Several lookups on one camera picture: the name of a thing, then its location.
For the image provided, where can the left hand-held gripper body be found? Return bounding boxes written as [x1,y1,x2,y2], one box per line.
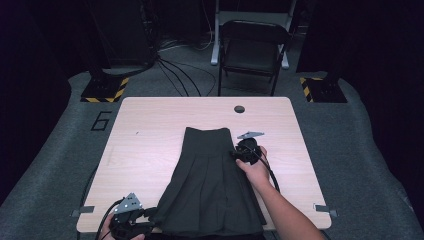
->
[108,192,151,240]

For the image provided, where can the white metal desk frame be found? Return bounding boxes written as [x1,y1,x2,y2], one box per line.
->
[210,0,298,70]

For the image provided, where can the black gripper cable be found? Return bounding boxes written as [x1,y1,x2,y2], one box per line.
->
[244,144,282,194]
[94,198,125,240]

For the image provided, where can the person's left hand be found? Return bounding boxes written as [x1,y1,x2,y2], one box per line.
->
[99,222,146,240]

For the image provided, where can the grey tape strip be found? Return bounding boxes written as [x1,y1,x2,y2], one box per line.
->
[71,205,96,218]
[314,203,338,218]

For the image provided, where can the bundle of black floor cables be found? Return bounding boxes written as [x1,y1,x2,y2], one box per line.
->
[156,39,218,98]

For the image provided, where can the black stand base hazard stripes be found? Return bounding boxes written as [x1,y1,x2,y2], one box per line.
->
[299,77,348,104]
[80,77,130,104]

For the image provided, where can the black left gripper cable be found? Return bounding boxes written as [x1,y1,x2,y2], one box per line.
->
[94,198,125,240]

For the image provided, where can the dark equipment cabinet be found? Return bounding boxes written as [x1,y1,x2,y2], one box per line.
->
[86,0,158,68]

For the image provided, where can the person's right hand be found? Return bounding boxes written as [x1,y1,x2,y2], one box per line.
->
[235,145,272,188]

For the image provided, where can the dark grey pleated skirt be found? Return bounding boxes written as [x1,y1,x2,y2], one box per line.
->
[151,126,268,238]

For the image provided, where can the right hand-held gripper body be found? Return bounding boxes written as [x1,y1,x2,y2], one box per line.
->
[233,131,266,166]

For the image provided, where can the black folding chair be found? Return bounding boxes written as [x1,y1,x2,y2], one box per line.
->
[218,19,292,97]

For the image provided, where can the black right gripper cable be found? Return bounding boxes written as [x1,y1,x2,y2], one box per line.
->
[244,144,282,194]

